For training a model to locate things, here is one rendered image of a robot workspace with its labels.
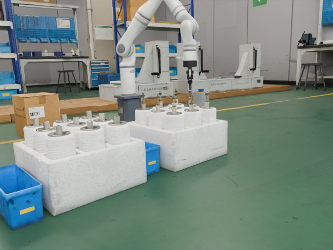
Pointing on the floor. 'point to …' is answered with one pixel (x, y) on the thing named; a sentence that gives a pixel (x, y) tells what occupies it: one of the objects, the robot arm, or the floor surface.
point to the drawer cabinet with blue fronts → (99, 65)
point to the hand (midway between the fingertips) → (190, 87)
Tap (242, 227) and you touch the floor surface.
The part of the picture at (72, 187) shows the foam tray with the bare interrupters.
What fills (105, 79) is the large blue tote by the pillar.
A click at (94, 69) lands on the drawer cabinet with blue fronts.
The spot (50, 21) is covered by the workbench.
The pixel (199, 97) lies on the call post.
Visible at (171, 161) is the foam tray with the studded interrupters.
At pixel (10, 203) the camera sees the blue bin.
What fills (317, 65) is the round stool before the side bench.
